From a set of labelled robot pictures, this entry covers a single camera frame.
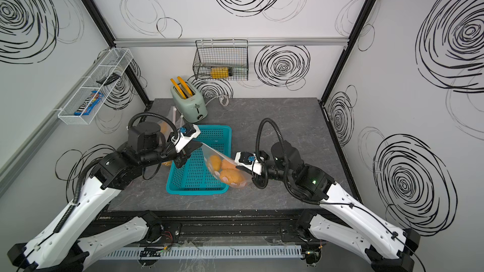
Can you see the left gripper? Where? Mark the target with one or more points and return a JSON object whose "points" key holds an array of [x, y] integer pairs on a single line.
{"points": [[186, 152]]}

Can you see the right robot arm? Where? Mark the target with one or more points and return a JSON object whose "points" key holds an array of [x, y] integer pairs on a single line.
{"points": [[384, 246]]}

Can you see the teal plastic basket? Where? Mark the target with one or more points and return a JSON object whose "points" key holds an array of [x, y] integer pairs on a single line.
{"points": [[194, 178]]}

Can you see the toast slice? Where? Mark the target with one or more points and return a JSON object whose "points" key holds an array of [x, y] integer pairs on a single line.
{"points": [[186, 87], [177, 87]]}

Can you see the clear zipper bag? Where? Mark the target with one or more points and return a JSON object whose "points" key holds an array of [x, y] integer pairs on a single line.
{"points": [[165, 129]]}

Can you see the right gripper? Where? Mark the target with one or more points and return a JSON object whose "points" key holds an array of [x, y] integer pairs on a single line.
{"points": [[259, 178]]}

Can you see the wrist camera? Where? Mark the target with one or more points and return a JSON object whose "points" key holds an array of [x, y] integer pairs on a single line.
{"points": [[184, 135], [248, 163]]}

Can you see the mint green toaster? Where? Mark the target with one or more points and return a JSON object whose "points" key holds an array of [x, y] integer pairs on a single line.
{"points": [[192, 108]]}

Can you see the black remote control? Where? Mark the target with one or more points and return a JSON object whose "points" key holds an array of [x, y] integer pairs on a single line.
{"points": [[108, 80]]}

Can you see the yellow bottle in basket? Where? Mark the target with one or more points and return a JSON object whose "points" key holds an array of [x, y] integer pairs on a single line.
{"points": [[220, 72]]}

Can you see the aluminium wall rail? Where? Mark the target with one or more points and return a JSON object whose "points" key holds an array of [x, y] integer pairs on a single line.
{"points": [[251, 41]]}

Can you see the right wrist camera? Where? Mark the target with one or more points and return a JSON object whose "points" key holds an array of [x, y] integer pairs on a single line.
{"points": [[248, 163]]}

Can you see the blue candy packet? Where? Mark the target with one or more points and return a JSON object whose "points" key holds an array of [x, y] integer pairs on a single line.
{"points": [[89, 103]]}

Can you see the white wire wall shelf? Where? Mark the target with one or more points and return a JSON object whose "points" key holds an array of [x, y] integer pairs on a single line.
{"points": [[110, 61]]}

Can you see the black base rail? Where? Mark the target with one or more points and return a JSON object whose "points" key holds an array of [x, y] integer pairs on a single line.
{"points": [[278, 223]]}

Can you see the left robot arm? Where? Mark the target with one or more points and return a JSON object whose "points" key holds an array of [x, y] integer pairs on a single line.
{"points": [[61, 247]]}

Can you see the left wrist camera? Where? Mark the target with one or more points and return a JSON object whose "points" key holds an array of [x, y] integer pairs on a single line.
{"points": [[184, 135]]}

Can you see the right toast slice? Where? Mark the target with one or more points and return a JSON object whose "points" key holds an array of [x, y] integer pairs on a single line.
{"points": [[186, 87]]}

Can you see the black wire wall basket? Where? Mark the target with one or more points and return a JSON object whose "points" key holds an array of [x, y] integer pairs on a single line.
{"points": [[235, 57]]}

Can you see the left toast slice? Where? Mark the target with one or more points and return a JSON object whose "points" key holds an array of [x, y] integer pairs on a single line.
{"points": [[177, 87]]}

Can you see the reddish potato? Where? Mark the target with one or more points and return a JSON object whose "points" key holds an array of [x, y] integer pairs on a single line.
{"points": [[233, 177]]}

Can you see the white slotted cable duct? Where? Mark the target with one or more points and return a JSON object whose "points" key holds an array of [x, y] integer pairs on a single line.
{"points": [[206, 252]]}

